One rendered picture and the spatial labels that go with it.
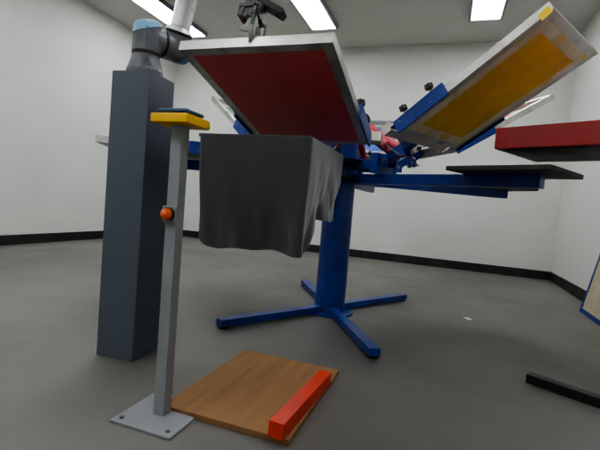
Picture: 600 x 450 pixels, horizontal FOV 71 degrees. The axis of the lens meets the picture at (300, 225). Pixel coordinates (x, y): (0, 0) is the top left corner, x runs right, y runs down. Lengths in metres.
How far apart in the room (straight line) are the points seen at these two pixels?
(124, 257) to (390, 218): 4.65
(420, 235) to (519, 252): 1.23
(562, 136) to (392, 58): 4.71
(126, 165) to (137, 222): 0.24
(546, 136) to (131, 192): 1.68
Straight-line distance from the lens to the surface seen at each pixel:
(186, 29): 2.10
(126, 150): 1.90
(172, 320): 1.42
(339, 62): 1.56
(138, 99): 1.90
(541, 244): 6.14
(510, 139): 2.00
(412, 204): 6.04
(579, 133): 1.91
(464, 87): 2.14
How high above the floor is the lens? 0.72
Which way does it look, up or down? 3 degrees down
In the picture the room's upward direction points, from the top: 5 degrees clockwise
